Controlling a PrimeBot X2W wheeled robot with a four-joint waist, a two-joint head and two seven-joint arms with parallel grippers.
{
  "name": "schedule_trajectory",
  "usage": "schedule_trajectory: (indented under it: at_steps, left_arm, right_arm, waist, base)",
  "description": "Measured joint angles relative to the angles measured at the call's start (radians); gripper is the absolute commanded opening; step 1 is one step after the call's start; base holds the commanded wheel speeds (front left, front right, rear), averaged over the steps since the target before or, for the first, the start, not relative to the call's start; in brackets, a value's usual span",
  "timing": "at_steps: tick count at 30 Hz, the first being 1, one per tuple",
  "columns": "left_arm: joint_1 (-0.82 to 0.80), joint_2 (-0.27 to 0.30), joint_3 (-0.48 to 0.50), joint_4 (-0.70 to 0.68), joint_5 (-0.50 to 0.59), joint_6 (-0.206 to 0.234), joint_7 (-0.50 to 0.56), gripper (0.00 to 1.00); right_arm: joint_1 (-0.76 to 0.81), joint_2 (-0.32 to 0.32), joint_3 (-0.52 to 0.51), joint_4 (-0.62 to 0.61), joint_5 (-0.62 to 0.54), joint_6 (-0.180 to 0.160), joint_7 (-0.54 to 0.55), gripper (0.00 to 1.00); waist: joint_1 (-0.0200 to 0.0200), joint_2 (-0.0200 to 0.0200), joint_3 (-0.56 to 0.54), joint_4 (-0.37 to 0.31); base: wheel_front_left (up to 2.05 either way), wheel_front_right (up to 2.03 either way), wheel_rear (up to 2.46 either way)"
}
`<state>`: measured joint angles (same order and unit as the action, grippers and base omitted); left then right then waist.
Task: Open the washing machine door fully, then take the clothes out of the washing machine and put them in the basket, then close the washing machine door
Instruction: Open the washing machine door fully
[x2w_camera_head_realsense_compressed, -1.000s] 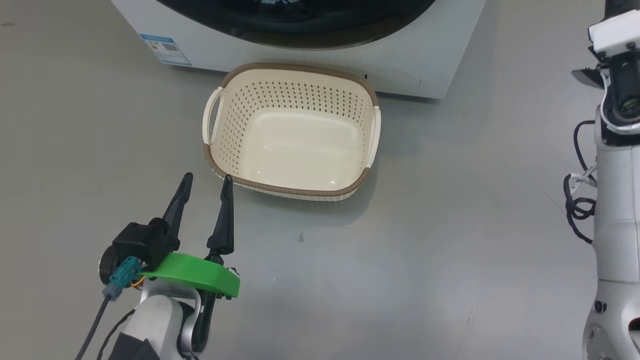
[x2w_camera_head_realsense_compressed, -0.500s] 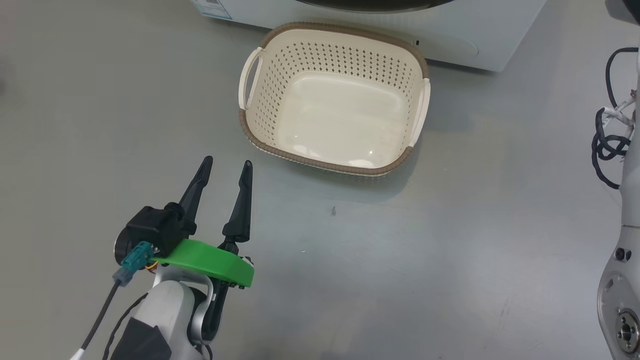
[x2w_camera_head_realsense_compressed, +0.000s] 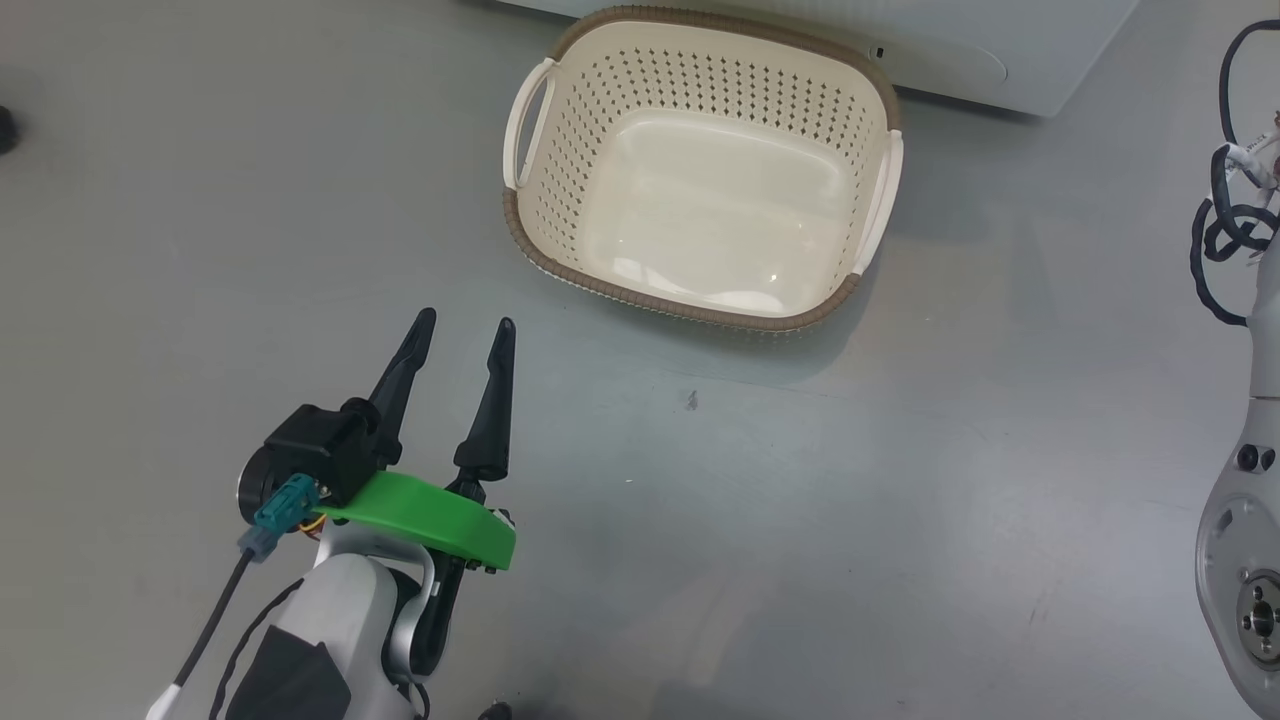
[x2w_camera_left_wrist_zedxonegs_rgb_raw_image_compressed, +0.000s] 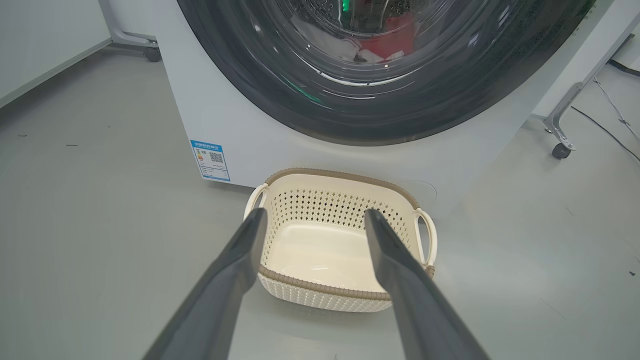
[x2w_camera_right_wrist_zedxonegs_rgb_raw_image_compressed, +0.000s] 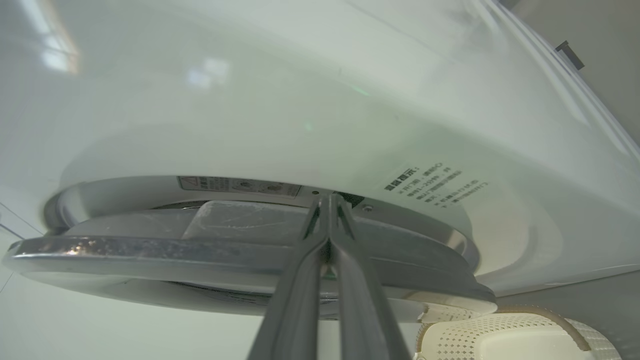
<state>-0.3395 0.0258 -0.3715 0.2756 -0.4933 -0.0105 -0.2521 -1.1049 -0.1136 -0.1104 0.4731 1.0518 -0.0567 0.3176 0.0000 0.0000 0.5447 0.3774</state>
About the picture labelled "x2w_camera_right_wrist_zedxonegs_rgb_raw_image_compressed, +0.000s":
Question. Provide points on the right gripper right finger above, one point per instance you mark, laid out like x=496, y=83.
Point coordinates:
x=360, y=310

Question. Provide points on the dark glass washing machine door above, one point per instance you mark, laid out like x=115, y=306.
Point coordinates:
x=150, y=250

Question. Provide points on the white front-load washing machine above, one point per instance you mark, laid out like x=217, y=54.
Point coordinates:
x=320, y=90

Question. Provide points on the black wall bracket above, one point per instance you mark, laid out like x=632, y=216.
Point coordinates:
x=570, y=54

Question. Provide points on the cream perforated laundry basket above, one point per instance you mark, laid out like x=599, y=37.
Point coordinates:
x=500, y=335

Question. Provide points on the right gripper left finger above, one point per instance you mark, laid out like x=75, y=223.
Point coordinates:
x=295, y=300

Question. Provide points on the printed text notice sticker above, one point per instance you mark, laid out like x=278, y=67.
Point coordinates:
x=435, y=182

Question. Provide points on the grey warning label sticker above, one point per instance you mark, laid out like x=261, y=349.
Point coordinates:
x=235, y=185

